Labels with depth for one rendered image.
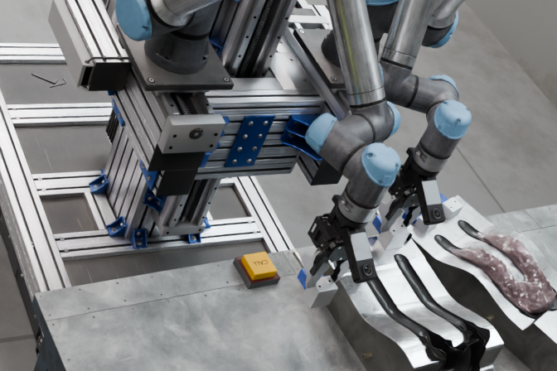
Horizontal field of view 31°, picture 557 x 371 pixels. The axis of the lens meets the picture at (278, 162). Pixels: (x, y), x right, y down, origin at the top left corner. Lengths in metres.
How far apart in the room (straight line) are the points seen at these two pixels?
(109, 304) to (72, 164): 1.20
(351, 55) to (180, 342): 0.67
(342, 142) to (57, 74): 1.83
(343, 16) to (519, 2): 3.38
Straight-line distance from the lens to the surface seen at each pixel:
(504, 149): 4.61
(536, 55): 5.21
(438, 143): 2.15
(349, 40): 1.98
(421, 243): 2.48
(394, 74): 2.18
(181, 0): 2.07
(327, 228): 2.01
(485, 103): 4.84
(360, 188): 1.90
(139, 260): 3.02
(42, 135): 3.32
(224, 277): 2.23
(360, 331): 2.20
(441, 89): 2.22
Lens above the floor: 2.38
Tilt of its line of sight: 38 degrees down
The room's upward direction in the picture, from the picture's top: 25 degrees clockwise
